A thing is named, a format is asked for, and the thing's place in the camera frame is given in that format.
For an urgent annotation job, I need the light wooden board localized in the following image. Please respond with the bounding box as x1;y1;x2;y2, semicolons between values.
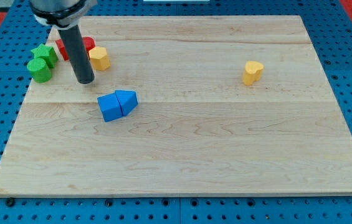
0;16;352;198

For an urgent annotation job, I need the blue triangle block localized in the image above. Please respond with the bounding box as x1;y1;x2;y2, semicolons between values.
115;90;138;116

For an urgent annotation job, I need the blue cube block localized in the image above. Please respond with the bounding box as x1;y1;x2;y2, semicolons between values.
97;93;123;122

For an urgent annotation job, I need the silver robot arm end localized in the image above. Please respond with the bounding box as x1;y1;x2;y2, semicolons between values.
29;0;97;30

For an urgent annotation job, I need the yellow hexagon block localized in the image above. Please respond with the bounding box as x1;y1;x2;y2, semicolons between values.
88;47;111;71

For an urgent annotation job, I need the yellow heart block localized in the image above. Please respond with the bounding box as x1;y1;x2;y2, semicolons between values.
242;61;264;85

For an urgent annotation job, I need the green star block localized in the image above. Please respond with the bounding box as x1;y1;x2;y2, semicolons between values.
31;44;58;68

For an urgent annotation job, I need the red block left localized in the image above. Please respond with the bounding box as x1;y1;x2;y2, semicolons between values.
55;39;69;61

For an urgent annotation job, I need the green cylinder block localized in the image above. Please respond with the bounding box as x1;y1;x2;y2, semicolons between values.
27;58;52;83

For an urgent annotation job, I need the red cylinder block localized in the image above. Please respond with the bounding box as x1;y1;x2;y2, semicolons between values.
82;37;95;52

